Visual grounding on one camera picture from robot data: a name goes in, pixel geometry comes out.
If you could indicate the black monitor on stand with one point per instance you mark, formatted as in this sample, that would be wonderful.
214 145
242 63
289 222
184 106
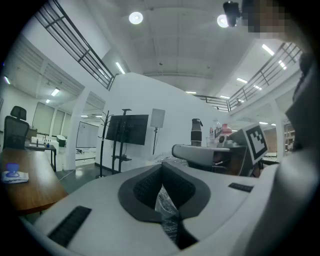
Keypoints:
127 130

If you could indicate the blue and white packet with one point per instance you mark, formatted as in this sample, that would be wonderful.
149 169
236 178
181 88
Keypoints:
13 173

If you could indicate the black drink bottle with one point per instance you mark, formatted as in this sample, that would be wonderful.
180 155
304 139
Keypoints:
196 132

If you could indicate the black mesh office chair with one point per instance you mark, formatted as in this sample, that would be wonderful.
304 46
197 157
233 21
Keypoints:
16 130

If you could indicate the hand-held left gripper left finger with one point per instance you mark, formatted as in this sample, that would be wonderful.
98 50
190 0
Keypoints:
105 215

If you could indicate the black desk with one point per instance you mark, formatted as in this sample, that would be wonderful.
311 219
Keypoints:
47 147

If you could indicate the black coat rack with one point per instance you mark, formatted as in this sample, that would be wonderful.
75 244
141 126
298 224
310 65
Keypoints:
103 145

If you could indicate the black head camera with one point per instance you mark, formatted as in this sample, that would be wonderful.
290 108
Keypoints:
231 12

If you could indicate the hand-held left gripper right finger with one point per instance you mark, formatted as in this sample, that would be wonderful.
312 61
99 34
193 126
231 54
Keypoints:
225 197

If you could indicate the whiteboard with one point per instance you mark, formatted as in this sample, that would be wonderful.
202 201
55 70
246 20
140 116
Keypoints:
87 135

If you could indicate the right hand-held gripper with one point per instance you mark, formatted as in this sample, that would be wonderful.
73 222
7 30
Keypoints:
256 140

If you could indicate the black mezzanine railing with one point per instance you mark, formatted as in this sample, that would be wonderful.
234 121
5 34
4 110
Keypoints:
75 42
262 77

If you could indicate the clear plastic bag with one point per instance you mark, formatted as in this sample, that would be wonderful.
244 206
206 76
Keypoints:
166 207

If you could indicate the clear plastic cup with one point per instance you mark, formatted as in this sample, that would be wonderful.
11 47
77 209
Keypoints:
211 141

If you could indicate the pink bottle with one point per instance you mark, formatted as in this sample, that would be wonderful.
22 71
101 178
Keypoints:
227 130

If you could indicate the clear plastic bottle with label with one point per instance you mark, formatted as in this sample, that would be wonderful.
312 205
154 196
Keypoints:
215 130

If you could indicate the white panel light on stand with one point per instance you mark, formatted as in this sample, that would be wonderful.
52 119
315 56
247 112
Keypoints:
157 120

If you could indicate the round ceiling light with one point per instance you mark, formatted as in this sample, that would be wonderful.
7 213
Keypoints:
222 20
135 17

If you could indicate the person's body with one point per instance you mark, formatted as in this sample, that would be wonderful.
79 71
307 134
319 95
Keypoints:
305 107

